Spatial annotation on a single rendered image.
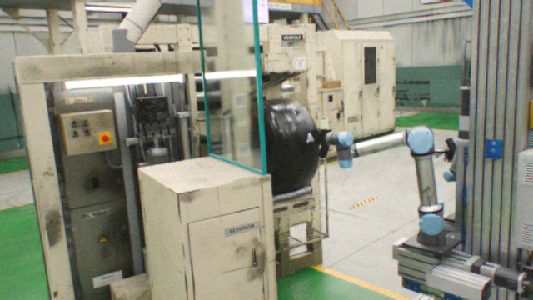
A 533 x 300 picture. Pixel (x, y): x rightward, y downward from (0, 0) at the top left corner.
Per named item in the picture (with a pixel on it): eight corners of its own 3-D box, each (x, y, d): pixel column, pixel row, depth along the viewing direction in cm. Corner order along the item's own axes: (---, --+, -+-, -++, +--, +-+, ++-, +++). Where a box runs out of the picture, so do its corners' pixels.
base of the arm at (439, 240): (451, 240, 240) (451, 222, 238) (438, 249, 230) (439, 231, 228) (425, 233, 251) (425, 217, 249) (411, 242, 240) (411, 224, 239)
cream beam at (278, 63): (231, 77, 281) (230, 54, 278) (215, 77, 302) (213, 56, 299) (309, 72, 310) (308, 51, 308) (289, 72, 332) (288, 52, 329)
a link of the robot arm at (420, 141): (445, 227, 230) (432, 123, 223) (445, 237, 216) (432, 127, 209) (420, 227, 235) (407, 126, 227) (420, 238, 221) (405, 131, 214)
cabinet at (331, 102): (314, 167, 738) (311, 91, 715) (289, 162, 780) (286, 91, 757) (346, 157, 799) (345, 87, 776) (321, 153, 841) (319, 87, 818)
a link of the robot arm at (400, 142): (430, 119, 233) (341, 142, 252) (430, 122, 223) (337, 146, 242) (436, 140, 234) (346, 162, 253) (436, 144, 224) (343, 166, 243)
